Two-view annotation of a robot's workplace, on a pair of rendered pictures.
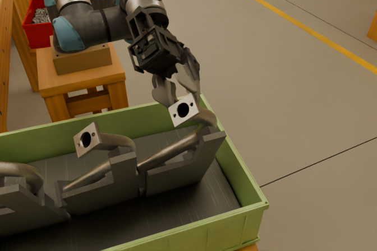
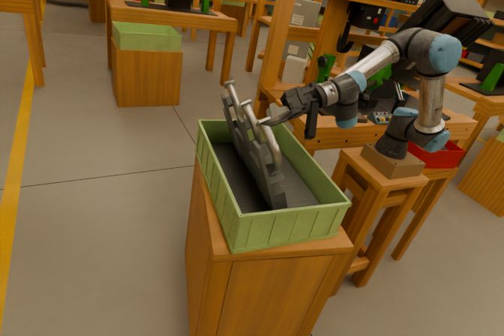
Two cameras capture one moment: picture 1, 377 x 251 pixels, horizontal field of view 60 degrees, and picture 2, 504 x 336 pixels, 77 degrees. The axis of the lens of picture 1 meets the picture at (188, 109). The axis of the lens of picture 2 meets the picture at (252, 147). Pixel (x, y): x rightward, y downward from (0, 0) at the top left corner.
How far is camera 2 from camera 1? 0.91 m
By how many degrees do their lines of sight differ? 65
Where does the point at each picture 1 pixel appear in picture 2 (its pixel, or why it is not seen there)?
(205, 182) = not seen: hidden behind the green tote
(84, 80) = (360, 166)
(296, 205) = not seen: outside the picture
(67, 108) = (343, 175)
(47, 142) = (288, 145)
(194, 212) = (248, 210)
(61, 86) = (349, 157)
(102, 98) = (361, 190)
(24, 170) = (235, 103)
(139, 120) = (316, 179)
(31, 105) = not seen: hidden behind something
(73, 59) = (373, 153)
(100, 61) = (383, 170)
